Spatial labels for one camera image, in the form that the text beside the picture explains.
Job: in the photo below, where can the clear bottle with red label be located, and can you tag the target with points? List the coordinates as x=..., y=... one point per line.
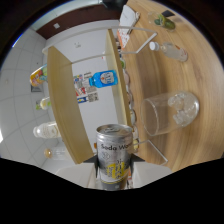
x=171, y=51

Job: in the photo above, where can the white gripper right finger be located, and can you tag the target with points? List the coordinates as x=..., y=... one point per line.
x=150, y=170

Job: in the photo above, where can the clear drinking glass with ice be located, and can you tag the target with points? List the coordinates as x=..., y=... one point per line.
x=166, y=113

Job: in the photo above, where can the multicolour wall poster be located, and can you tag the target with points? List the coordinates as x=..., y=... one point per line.
x=80, y=79

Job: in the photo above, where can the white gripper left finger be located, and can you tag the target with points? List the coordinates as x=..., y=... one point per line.
x=78, y=171

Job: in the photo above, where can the yellow snack bag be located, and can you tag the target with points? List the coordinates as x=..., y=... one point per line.
x=39, y=76

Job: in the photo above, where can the clear bottle with green cap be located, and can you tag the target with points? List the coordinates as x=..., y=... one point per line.
x=43, y=103

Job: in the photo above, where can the white frame wooden shelf rack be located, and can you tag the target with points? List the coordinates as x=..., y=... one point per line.
x=63, y=100

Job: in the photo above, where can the red wall poster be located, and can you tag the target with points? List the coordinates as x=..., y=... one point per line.
x=81, y=91

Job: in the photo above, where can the white wall switch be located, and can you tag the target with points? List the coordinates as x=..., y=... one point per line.
x=77, y=44

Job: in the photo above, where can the soda water can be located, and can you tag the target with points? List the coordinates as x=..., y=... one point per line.
x=114, y=156

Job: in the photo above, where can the dark brown door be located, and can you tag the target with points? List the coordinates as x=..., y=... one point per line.
x=76, y=20

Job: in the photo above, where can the orange printed paper sheet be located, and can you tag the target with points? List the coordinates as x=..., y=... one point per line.
x=123, y=36

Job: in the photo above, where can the blue liquid bottle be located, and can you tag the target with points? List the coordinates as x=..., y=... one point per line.
x=104, y=78

